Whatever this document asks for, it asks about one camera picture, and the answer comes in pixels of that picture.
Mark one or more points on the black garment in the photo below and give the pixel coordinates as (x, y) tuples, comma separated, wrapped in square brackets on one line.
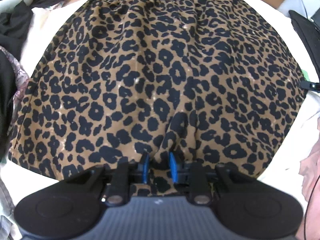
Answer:
[(15, 22)]

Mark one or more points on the cream bear print blanket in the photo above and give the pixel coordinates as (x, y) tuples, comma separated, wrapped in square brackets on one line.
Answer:
[(42, 25)]

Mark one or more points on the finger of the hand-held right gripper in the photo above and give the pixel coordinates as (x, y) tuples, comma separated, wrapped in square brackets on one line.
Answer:
[(311, 85)]

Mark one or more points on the folded black clothes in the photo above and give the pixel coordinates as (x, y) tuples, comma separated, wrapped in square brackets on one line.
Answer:
[(305, 35)]

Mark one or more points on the leopard print skirt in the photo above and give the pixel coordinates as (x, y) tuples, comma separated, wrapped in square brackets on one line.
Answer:
[(160, 80)]

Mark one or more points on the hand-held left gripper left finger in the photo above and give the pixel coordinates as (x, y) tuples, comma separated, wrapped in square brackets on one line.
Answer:
[(145, 167)]

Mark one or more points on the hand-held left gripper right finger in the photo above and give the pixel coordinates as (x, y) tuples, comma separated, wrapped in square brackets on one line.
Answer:
[(173, 167)]

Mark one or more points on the floral print cloth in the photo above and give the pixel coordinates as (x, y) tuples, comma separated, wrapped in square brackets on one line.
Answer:
[(22, 77)]

